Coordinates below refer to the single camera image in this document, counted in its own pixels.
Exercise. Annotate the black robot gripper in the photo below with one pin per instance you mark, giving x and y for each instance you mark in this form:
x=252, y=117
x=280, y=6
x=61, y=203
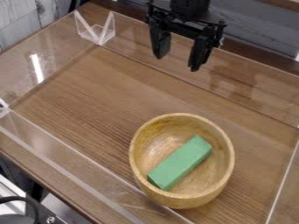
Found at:
x=188, y=18

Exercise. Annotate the green rectangular block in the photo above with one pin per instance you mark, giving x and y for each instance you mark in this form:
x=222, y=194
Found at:
x=179, y=163

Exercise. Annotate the brown wooden bowl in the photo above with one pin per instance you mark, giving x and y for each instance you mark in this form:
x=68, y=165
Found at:
x=156, y=140

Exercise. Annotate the clear acrylic corner bracket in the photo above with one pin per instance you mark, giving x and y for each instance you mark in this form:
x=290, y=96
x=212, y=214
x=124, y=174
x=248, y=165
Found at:
x=99, y=34

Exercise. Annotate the clear acrylic tray wall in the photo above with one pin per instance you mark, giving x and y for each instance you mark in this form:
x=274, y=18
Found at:
x=77, y=98

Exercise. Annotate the black metal bracket with bolt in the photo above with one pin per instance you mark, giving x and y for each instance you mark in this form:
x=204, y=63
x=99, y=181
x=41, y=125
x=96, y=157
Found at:
x=47, y=216

